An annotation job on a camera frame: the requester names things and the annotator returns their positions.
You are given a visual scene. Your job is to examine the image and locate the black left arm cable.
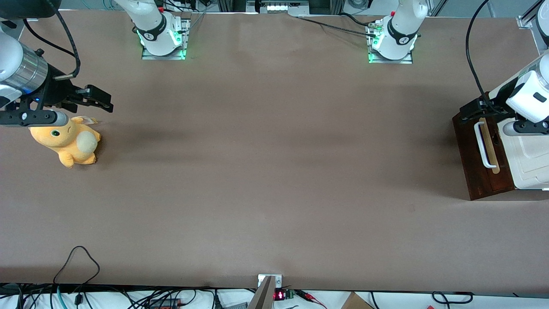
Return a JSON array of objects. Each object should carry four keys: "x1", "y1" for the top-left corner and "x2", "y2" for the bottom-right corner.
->
[{"x1": 465, "y1": 0, "x2": 518, "y2": 117}]

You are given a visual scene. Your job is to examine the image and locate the light wooden handle plate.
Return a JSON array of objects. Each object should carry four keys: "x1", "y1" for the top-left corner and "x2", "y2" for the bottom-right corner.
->
[{"x1": 478, "y1": 117, "x2": 501, "y2": 175}]

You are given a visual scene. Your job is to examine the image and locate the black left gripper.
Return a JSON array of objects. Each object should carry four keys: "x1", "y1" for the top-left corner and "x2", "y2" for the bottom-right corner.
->
[{"x1": 459, "y1": 97, "x2": 516, "y2": 125}]

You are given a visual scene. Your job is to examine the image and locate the yellow plush toy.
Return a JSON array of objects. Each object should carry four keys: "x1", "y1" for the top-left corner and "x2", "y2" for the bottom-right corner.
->
[{"x1": 29, "y1": 116, "x2": 102, "y2": 169}]

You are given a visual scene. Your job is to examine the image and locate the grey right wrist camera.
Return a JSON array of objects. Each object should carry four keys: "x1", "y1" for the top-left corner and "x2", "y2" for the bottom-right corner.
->
[{"x1": 0, "y1": 109, "x2": 69, "y2": 127}]

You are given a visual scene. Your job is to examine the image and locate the red clip wires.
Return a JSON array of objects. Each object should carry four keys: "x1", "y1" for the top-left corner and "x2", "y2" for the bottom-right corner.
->
[{"x1": 295, "y1": 290, "x2": 328, "y2": 309}]

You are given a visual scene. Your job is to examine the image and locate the white drawer handle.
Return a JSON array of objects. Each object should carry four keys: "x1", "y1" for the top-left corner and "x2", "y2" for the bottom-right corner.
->
[{"x1": 474, "y1": 121, "x2": 498, "y2": 169}]

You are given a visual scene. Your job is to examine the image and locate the black looped cable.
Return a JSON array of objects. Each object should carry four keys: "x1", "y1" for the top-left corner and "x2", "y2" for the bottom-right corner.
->
[
  {"x1": 431, "y1": 291, "x2": 475, "y2": 306},
  {"x1": 52, "y1": 245, "x2": 101, "y2": 306}
]

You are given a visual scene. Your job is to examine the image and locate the dark brown wooden drawer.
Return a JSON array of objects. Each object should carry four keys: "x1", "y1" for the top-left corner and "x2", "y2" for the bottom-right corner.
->
[{"x1": 452, "y1": 98, "x2": 516, "y2": 201}]

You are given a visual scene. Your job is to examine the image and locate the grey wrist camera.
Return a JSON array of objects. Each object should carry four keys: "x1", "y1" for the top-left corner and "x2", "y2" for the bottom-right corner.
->
[
  {"x1": 502, "y1": 120, "x2": 549, "y2": 137},
  {"x1": 0, "y1": 109, "x2": 69, "y2": 127}
]

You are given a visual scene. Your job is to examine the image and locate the thick black table cable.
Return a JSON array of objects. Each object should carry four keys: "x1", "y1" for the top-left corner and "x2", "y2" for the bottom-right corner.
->
[{"x1": 339, "y1": 12, "x2": 379, "y2": 29}]

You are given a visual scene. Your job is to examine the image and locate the grey metal bar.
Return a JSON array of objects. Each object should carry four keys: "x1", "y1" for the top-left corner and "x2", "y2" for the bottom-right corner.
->
[{"x1": 247, "y1": 276, "x2": 275, "y2": 309}]

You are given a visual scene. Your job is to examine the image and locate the aluminium frame profile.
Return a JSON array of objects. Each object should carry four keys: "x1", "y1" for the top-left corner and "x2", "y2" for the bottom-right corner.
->
[{"x1": 516, "y1": 0, "x2": 549, "y2": 30}]

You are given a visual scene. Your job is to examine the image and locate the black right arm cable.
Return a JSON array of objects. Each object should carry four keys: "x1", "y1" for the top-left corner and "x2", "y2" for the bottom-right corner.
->
[{"x1": 21, "y1": 9, "x2": 82, "y2": 82}]

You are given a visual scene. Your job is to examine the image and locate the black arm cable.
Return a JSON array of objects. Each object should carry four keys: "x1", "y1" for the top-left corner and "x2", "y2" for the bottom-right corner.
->
[
  {"x1": 465, "y1": 0, "x2": 518, "y2": 117},
  {"x1": 21, "y1": 9, "x2": 82, "y2": 82}
]

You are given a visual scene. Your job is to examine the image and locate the white power strip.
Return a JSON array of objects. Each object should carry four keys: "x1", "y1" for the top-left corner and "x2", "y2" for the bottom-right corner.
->
[{"x1": 259, "y1": 1, "x2": 310, "y2": 14}]

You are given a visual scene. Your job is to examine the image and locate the silver clamp bracket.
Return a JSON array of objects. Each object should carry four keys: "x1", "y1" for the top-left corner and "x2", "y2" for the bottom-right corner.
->
[{"x1": 257, "y1": 274, "x2": 284, "y2": 289}]

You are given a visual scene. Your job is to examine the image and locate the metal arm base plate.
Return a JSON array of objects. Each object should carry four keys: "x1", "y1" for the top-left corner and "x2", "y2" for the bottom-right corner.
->
[
  {"x1": 141, "y1": 17, "x2": 192, "y2": 61},
  {"x1": 367, "y1": 21, "x2": 415, "y2": 65}
]

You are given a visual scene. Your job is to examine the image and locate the black orange device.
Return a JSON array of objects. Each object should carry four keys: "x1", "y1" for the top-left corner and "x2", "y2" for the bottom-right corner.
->
[{"x1": 148, "y1": 298, "x2": 186, "y2": 309}]

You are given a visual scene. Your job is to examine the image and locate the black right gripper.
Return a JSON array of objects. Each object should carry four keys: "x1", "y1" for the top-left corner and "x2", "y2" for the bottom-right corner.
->
[{"x1": 36, "y1": 64, "x2": 114, "y2": 113}]

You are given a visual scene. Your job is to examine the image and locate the thin black table cable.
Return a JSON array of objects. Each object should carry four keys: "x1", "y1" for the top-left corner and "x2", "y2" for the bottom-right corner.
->
[{"x1": 288, "y1": 15, "x2": 379, "y2": 36}]

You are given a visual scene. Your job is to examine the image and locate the brown cardboard piece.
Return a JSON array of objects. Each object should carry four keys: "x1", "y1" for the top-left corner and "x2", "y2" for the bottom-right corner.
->
[{"x1": 341, "y1": 292, "x2": 374, "y2": 309}]

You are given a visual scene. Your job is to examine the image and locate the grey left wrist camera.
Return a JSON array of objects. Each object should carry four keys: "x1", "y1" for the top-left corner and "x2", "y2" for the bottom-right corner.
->
[{"x1": 502, "y1": 120, "x2": 549, "y2": 137}]

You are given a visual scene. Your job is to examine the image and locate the black cable bundle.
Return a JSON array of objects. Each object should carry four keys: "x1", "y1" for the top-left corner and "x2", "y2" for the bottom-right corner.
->
[{"x1": 0, "y1": 283, "x2": 258, "y2": 309}]

